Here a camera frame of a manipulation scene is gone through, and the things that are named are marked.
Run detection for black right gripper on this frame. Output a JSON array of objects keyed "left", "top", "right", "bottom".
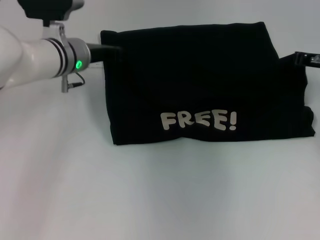
[{"left": 295, "top": 51, "right": 320, "bottom": 69}]

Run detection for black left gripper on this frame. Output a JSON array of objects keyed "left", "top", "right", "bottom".
[{"left": 85, "top": 43, "right": 125, "bottom": 64}]

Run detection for black shirt with FREE print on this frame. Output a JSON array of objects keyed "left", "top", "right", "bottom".
[{"left": 99, "top": 21, "right": 316, "bottom": 147}]

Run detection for left arm connector cable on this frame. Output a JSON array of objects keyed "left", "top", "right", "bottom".
[{"left": 61, "top": 71, "right": 86, "bottom": 94}]

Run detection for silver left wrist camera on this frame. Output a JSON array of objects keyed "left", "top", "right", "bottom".
[{"left": 16, "top": 0, "right": 85, "bottom": 42}]

